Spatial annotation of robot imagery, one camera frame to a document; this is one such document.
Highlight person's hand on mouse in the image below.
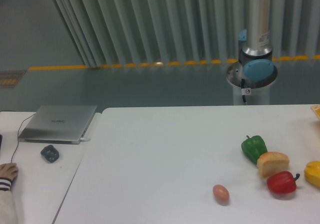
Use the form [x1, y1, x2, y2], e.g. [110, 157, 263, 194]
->
[0, 163, 19, 182]

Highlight white laptop plug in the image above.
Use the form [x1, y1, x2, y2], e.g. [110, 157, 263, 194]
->
[79, 137, 90, 142]

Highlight red toy bell pepper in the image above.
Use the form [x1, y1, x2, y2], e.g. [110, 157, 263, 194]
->
[266, 171, 300, 195]

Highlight silver closed laptop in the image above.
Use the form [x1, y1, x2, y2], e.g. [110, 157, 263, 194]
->
[18, 105, 97, 144]

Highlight pleated grey curtain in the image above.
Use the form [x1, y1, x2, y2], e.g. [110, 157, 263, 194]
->
[46, 0, 320, 68]

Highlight yellow toy bell pepper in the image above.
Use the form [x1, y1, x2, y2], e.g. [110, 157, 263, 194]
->
[304, 161, 320, 188]

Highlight green toy bell pepper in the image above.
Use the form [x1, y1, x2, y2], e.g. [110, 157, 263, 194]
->
[241, 135, 268, 165]

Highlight small black plastic gadget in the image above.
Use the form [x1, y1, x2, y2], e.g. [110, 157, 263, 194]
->
[40, 145, 60, 163]

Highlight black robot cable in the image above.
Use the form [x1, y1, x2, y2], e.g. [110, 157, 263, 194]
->
[240, 78, 248, 106]

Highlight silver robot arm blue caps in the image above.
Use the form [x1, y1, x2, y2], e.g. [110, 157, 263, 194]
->
[239, 0, 273, 82]

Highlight black device at left edge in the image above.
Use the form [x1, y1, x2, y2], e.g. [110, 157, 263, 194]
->
[0, 134, 3, 151]

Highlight woven yellow basket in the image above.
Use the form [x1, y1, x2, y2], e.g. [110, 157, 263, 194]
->
[310, 104, 320, 119]

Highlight brown toy egg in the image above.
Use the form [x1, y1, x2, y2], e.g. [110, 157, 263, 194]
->
[212, 184, 230, 206]

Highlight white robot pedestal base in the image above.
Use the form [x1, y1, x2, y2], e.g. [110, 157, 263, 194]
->
[226, 59, 278, 105]

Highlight toy bread slice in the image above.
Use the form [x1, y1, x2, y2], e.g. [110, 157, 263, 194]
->
[256, 152, 290, 179]

